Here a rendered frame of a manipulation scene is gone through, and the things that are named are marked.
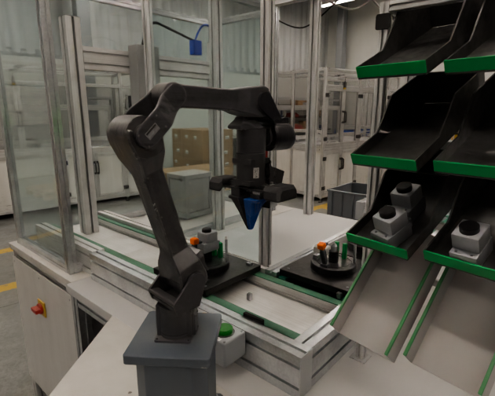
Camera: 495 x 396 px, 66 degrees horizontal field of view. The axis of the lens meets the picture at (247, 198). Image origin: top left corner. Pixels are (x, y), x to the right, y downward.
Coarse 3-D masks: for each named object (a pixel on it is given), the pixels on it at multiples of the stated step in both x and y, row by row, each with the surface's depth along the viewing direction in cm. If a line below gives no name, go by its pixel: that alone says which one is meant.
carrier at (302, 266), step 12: (312, 252) 132; (336, 252) 118; (288, 264) 122; (300, 264) 122; (312, 264) 118; (324, 264) 115; (336, 264) 117; (348, 264) 117; (360, 264) 122; (288, 276) 117; (300, 276) 114; (312, 276) 114; (324, 276) 114; (336, 276) 113; (348, 276) 114; (324, 288) 109; (336, 288) 106; (348, 288) 106
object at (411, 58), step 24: (480, 0) 69; (408, 24) 78; (432, 24) 83; (456, 24) 65; (384, 48) 74; (408, 48) 77; (432, 48) 71; (456, 48) 66; (360, 72) 70; (384, 72) 67; (408, 72) 64
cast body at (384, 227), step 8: (384, 208) 72; (392, 208) 71; (376, 216) 72; (384, 216) 70; (392, 216) 70; (400, 216) 70; (376, 224) 73; (384, 224) 71; (392, 224) 70; (400, 224) 71; (408, 224) 72; (376, 232) 73; (384, 232) 72; (392, 232) 70; (400, 232) 71; (408, 232) 73; (376, 240) 73; (384, 240) 71; (392, 240) 71; (400, 240) 72
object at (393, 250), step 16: (432, 160) 86; (384, 176) 82; (400, 176) 86; (416, 176) 90; (432, 176) 88; (448, 176) 74; (384, 192) 84; (432, 192) 82; (448, 192) 74; (432, 208) 78; (448, 208) 76; (368, 224) 81; (416, 224) 76; (432, 224) 72; (352, 240) 77; (368, 240) 74; (416, 240) 70; (400, 256) 70
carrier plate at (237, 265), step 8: (232, 256) 129; (232, 264) 122; (240, 264) 122; (256, 264) 122; (224, 272) 116; (232, 272) 116; (240, 272) 116; (248, 272) 118; (256, 272) 121; (216, 280) 111; (224, 280) 111; (232, 280) 112; (208, 288) 106; (216, 288) 108
